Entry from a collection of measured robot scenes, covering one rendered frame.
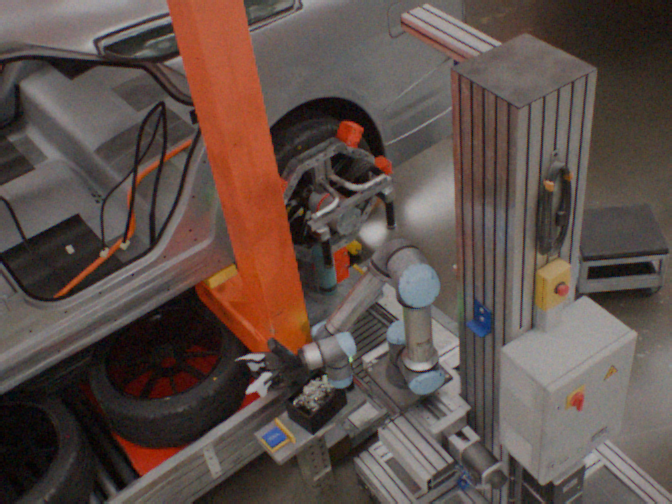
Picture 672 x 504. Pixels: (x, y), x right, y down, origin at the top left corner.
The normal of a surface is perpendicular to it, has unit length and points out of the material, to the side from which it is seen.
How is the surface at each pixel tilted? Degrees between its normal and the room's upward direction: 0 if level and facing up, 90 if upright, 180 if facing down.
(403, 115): 90
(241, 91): 90
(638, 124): 0
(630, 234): 0
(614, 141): 0
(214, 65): 90
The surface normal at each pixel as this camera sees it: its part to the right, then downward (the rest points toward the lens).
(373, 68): 0.61, 0.48
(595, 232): -0.11, -0.73
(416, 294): 0.31, 0.51
